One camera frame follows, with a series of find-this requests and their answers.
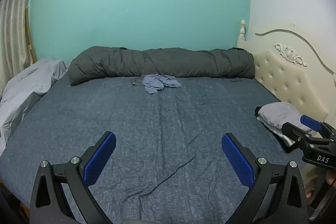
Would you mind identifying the person's right hand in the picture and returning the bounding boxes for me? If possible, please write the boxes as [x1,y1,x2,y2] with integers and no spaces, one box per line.
[326,171,336,188]

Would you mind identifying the wooden frame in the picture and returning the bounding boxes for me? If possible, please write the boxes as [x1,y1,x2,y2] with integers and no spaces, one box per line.
[24,6,37,62]

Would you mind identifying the blue patterned bedspread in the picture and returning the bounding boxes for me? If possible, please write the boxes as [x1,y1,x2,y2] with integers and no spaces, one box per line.
[0,74,315,224]

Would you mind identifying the cream tufted headboard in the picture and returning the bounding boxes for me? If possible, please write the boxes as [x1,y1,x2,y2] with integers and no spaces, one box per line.
[236,20,336,135]

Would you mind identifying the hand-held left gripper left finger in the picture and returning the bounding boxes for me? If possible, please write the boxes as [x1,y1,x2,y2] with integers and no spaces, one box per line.
[30,131,117,224]

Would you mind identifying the light grey blanket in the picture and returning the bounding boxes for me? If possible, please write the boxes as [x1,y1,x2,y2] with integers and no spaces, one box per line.
[0,58,70,156]

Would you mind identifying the pale checked shorts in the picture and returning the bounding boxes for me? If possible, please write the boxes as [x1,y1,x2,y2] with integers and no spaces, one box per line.
[142,74,182,94]

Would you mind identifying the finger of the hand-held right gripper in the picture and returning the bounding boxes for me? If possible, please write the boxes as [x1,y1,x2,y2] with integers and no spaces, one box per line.
[301,114,336,138]
[281,122,320,147]

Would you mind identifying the cream curtain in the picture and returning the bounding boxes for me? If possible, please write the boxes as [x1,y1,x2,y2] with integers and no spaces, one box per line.
[0,0,44,98]

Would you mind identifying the folded pale grey garment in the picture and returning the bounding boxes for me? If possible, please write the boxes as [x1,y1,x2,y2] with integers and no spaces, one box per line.
[257,116,296,147]

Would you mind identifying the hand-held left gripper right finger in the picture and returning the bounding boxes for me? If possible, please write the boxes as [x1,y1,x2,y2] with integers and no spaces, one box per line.
[221,133,309,224]

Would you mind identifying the rolled dark grey duvet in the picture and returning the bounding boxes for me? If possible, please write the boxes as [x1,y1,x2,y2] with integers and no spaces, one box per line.
[68,46,256,86]

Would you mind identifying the folded white garment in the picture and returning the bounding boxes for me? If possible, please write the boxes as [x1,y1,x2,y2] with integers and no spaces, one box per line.
[256,102,313,132]

